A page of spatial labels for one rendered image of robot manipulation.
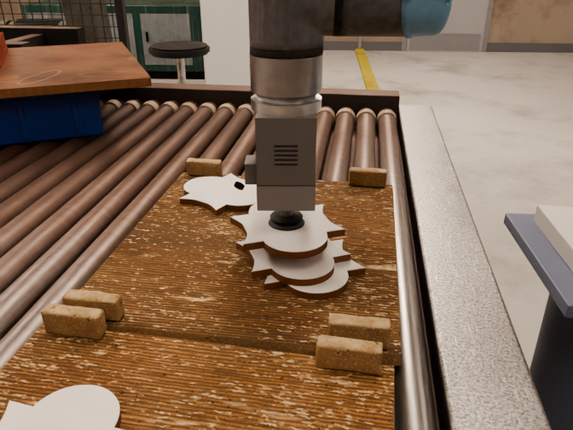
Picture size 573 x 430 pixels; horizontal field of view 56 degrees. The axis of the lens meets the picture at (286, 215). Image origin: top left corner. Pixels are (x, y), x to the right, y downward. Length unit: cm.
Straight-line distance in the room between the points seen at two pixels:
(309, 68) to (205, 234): 28
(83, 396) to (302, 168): 29
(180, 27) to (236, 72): 143
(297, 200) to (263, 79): 13
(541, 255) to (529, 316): 145
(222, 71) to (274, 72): 420
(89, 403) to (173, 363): 8
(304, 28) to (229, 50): 416
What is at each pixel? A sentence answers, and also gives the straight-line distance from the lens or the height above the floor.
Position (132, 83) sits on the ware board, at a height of 103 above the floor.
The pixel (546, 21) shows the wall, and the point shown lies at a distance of 838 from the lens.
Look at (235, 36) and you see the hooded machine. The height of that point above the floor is 63.
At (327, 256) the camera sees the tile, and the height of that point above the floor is 96.
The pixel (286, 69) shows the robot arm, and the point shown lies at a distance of 54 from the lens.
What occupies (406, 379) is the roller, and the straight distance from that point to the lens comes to 53.
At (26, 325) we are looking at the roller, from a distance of 64.
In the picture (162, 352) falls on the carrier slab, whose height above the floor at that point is 94.
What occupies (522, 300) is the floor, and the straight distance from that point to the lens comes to 241.
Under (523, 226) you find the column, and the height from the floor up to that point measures 87.
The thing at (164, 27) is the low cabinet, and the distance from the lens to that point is 604.
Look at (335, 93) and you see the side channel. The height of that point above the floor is 95.
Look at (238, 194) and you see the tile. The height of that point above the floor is 95.
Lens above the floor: 128
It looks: 26 degrees down
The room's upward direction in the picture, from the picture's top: straight up
